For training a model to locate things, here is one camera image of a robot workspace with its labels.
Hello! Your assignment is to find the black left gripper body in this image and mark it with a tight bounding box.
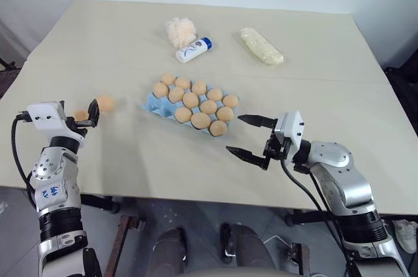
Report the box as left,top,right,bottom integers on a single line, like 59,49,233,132
67,116,94,139

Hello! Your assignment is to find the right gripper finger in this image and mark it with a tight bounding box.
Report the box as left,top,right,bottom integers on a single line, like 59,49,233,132
237,114,277,129
225,146,270,171

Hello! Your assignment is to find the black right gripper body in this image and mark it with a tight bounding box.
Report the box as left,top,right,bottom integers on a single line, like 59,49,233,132
263,126,292,161

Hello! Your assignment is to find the blue egg carton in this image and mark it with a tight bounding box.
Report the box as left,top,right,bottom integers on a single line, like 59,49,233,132
140,74,241,137

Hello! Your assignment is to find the dark equipment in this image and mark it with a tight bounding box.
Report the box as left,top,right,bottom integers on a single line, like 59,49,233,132
0,57,21,98

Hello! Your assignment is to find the clear bag of white noodles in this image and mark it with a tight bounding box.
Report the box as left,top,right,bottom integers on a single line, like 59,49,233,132
239,27,285,67

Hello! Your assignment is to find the white bottle with blue cap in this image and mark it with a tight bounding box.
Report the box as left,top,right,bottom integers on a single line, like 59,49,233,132
174,37,215,63

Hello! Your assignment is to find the rusty metal stand bar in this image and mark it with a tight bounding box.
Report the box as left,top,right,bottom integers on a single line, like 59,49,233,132
112,214,140,277
291,242,310,277

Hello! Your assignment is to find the peach white bath puff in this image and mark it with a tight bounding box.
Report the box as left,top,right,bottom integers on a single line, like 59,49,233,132
163,18,197,48

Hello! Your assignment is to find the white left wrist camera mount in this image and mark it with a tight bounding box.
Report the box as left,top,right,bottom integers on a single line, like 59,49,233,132
25,101,68,132

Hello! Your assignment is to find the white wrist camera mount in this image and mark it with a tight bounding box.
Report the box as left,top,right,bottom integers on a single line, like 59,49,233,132
273,110,306,154
25,101,68,132

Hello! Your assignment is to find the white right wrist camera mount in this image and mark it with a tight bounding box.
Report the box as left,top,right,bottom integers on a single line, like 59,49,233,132
273,110,306,154

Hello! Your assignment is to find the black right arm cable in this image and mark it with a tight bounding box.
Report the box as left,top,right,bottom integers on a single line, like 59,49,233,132
280,157,349,250
308,171,332,211

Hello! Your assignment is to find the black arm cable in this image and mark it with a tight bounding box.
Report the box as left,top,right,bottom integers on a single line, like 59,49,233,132
280,157,349,250
308,171,332,211
10,112,37,206

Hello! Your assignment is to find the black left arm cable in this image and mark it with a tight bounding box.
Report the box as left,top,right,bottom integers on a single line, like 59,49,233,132
10,112,37,206

